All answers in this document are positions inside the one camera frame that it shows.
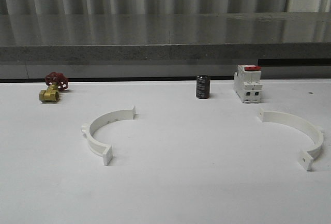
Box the white circuit breaker red switch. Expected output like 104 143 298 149
234 65 262 103

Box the grey stone countertop ledge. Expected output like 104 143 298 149
0 11 331 72

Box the black cylindrical capacitor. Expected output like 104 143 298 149
196 75 210 99

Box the white half pipe clamp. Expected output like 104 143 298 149
258 109 324 171
81 112 114 166

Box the brass valve red handwheel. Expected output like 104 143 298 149
39 72 68 102

